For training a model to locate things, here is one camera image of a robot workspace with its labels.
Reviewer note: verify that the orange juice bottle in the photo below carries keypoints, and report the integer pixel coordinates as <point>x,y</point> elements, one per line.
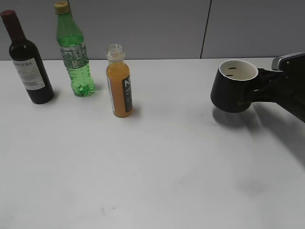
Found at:
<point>119,81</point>

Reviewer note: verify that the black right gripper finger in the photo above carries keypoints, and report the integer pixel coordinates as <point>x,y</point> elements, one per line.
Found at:
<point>266,76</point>
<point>263,93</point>

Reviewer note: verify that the green plastic soda bottle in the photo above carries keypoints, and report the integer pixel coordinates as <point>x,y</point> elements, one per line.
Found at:
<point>70,40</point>

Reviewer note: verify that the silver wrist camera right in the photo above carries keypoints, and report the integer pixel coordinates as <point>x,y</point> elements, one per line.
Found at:
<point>286,60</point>

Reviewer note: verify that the black ceramic mug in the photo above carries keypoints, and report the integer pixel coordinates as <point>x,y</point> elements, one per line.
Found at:
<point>234,80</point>

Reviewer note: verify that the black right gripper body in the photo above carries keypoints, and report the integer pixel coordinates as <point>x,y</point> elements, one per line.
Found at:
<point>292,88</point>

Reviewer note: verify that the red wine bottle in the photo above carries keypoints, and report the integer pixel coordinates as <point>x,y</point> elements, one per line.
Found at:
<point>27,60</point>

